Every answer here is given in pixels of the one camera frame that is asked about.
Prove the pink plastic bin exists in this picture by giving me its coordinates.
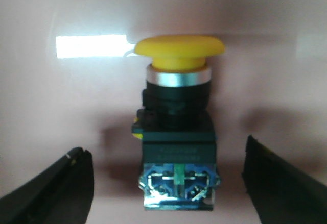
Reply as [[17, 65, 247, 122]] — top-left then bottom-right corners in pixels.
[[1, 0, 326, 223]]

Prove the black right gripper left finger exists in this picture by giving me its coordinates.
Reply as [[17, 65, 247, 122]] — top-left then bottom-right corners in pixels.
[[1, 147, 94, 223]]

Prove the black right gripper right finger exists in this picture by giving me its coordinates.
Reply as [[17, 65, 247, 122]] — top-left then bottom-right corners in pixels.
[[242, 135, 326, 223]]

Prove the yellow mushroom push button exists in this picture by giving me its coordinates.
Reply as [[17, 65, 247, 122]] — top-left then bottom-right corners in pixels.
[[131, 35, 225, 211]]

